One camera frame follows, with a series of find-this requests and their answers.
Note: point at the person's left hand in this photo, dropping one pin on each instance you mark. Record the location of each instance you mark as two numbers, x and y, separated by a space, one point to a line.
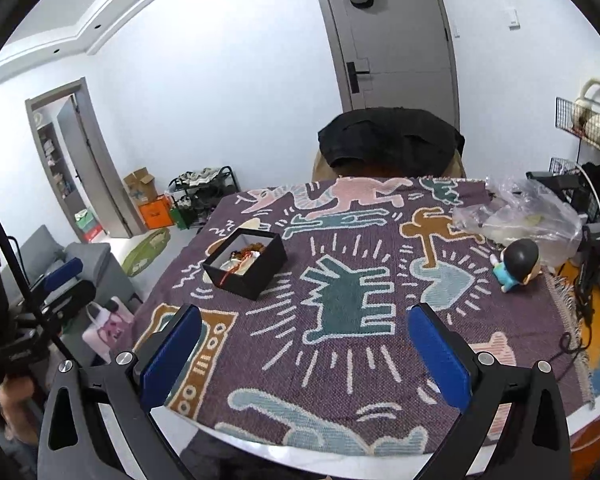
17 400

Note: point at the white light switch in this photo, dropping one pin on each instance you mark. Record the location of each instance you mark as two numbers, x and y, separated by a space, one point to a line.
512 17

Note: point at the printed woven blanket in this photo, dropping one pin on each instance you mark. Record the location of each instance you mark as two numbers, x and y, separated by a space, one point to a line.
290 360

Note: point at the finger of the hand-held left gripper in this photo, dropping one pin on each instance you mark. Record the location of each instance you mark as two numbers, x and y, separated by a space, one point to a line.
72 292
62 269

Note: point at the black jewelry box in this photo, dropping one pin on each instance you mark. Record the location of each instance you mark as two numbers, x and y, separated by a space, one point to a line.
260 275

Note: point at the green floor rug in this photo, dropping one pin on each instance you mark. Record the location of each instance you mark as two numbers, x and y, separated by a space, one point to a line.
145 252

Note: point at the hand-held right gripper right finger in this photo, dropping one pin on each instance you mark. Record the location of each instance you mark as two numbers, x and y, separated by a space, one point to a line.
440 355

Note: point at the black-haired doll figurine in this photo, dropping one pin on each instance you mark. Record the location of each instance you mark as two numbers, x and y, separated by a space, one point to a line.
522 255

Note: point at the white handbag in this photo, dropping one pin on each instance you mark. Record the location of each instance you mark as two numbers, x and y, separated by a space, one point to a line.
595 132

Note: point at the black shoe rack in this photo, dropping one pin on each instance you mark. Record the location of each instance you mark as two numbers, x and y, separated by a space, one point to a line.
200 200

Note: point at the grey storage shelf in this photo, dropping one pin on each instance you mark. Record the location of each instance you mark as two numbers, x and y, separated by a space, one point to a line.
55 160

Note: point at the black jacket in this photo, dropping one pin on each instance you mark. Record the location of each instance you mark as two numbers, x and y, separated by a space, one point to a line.
390 140

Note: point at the orange box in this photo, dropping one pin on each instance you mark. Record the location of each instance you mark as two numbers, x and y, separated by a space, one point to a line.
155 212

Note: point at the pink tote bag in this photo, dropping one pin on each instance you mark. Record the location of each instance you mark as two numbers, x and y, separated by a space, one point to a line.
107 330

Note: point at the grey open interior door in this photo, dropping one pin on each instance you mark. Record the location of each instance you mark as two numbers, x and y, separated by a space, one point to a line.
95 180

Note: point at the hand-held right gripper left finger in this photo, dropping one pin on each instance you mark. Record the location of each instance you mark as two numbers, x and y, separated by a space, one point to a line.
172 360

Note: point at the white fabric flower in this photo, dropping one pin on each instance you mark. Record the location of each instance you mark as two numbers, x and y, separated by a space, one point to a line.
235 264

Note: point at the grey entrance door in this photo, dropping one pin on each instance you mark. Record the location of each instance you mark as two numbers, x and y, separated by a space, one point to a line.
400 35

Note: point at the grey sofa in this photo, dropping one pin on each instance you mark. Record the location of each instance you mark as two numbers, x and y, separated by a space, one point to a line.
95 260

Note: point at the cardboard box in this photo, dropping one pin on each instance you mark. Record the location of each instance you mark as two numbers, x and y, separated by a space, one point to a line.
140 185

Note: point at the green bag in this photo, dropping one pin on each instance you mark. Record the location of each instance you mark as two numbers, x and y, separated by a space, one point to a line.
181 217

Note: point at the clear plastic bag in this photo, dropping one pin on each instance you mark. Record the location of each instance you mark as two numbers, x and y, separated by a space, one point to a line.
530 220

